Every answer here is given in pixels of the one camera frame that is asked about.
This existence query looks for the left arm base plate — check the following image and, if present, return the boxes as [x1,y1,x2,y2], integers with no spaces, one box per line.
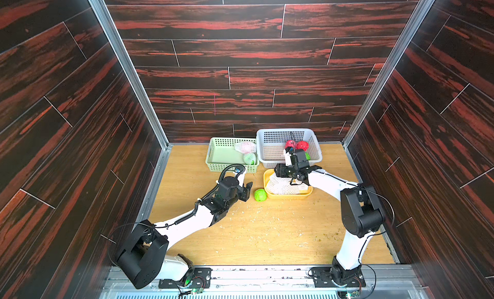
[158,267,212,289]

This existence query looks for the yellow plastic tray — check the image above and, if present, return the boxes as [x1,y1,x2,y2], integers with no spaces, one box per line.
[263,169,313,200]

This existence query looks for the green plastic basket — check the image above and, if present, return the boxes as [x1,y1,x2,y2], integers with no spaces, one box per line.
[205,137,259,173]

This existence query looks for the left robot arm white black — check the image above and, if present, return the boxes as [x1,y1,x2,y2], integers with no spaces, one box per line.
[112,174,253,289]

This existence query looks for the red apple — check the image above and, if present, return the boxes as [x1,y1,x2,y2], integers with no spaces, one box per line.
[296,141,310,152]

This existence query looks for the white plastic basket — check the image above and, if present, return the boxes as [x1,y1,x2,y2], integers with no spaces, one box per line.
[256,128,323,169]

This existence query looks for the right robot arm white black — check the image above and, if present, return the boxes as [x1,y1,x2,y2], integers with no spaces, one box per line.
[275,147,386,285]

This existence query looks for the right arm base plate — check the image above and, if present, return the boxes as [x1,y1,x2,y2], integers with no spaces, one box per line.
[309,266,366,288]

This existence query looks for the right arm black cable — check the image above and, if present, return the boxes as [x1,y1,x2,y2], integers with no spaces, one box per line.
[323,171,396,261]

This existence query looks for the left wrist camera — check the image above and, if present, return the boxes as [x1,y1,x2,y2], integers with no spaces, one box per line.
[235,167,246,187]

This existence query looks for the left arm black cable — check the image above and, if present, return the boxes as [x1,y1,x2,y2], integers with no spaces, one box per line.
[217,163,246,188]

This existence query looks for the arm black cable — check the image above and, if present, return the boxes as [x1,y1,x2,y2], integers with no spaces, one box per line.
[323,171,396,261]
[217,163,246,188]

